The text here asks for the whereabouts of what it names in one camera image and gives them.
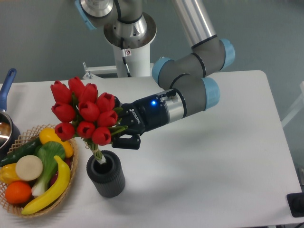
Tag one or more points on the dark grey ribbed vase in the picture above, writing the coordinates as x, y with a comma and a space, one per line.
108, 177

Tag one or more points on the beige round slice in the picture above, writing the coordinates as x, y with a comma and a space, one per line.
29, 168

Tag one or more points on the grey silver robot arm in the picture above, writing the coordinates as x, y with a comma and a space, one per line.
186, 85

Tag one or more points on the orange fruit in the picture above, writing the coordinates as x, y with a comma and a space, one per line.
18, 192

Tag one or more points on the yellow squash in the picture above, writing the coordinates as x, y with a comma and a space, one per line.
49, 135

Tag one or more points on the red fruit under banana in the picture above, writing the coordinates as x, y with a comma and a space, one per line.
54, 178

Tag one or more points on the yellow banana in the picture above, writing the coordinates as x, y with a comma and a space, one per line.
53, 193

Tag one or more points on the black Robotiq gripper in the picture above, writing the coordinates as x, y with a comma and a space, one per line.
140, 116

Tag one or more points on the green bok choy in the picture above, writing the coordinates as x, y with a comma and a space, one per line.
46, 154

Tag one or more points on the woven wicker basket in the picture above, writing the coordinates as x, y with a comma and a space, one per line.
25, 137

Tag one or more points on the white metal frame right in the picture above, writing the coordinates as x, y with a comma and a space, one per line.
295, 108

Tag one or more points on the black device at edge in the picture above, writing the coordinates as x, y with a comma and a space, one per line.
296, 204

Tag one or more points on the yellow bell pepper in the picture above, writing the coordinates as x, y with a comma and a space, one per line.
8, 174

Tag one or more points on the blue handled saucepan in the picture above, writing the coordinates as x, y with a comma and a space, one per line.
9, 132

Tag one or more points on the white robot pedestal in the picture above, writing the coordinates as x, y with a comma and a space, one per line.
133, 61

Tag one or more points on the red tulip bouquet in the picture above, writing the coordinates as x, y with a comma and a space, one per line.
86, 114

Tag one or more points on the green cucumber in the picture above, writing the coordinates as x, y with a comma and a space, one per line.
24, 150

